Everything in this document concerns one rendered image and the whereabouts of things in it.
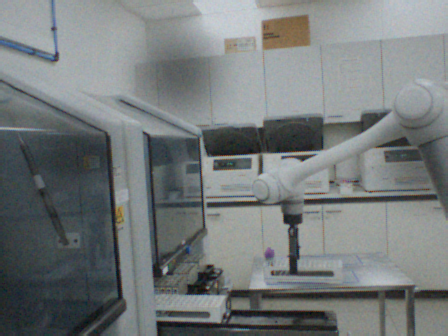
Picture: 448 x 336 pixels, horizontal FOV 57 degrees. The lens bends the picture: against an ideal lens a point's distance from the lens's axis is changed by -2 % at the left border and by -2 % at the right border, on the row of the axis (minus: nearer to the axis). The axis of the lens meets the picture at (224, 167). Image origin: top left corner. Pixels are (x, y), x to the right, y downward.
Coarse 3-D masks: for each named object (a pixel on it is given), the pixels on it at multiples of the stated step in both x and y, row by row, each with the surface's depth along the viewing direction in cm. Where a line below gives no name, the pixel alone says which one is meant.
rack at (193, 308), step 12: (156, 300) 136; (168, 300) 135; (180, 300) 134; (192, 300) 134; (204, 300) 133; (216, 300) 133; (156, 312) 135; (168, 312) 134; (180, 312) 139; (192, 312) 138; (204, 312) 137; (216, 312) 127
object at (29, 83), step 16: (0, 64) 108; (16, 80) 104; (32, 80) 107; (48, 96) 103; (64, 96) 106; (80, 112) 101; (96, 112) 105; (112, 128) 105; (112, 144) 104; (128, 224) 111; (128, 240) 111; (128, 256) 110; (128, 272) 109; (128, 288) 109; (128, 304) 108; (128, 320) 108
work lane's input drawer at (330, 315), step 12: (228, 312) 134; (240, 312) 136; (252, 312) 135; (264, 312) 134; (276, 312) 133; (288, 312) 133; (300, 312) 132; (312, 312) 131; (324, 312) 130; (156, 324) 130; (168, 324) 129; (180, 324) 129; (192, 324) 128; (204, 324) 127; (216, 324) 126; (228, 324) 126; (240, 324) 125; (252, 324) 124; (264, 324) 124; (276, 324) 123; (288, 324) 122; (300, 324) 125; (312, 324) 125; (324, 324) 124; (336, 324) 124
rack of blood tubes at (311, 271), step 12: (264, 264) 163; (276, 264) 163; (288, 264) 162; (300, 264) 160; (312, 264) 160; (324, 264) 158; (336, 264) 158; (264, 276) 161; (276, 276) 159; (288, 276) 159; (300, 276) 157; (312, 276) 162; (324, 276) 162; (336, 276) 154
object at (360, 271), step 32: (320, 256) 192; (352, 256) 188; (384, 256) 185; (256, 288) 154; (288, 288) 153; (320, 288) 152; (352, 288) 150; (384, 288) 149; (416, 288) 154; (384, 320) 191
